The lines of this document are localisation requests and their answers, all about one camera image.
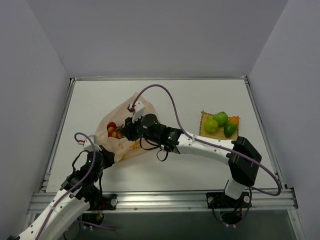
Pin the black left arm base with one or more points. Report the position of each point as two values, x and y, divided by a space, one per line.
96 215

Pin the orange green fake mango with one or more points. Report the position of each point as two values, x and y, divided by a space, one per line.
231 126

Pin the translucent banana print plastic bag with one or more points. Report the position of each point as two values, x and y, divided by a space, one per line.
122 148

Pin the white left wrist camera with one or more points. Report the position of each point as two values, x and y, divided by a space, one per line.
90 144

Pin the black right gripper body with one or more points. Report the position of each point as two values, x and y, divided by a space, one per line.
127 129

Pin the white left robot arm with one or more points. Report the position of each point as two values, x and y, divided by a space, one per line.
77 197

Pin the red lychee bunch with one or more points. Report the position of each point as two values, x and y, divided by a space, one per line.
114 130

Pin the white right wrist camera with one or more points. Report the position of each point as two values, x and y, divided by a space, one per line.
137 110

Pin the yellow bamboo mat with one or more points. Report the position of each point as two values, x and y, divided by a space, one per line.
219 135

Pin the green fake pear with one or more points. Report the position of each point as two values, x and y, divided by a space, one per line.
210 126

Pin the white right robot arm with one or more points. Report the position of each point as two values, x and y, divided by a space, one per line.
239 155

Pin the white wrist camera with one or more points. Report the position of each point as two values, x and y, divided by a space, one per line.
90 144
137 110

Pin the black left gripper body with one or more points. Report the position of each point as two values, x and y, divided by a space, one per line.
108 157

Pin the aluminium table frame rail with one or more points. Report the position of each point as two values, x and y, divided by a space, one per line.
133 181

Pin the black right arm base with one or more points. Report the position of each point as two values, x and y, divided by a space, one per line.
229 211

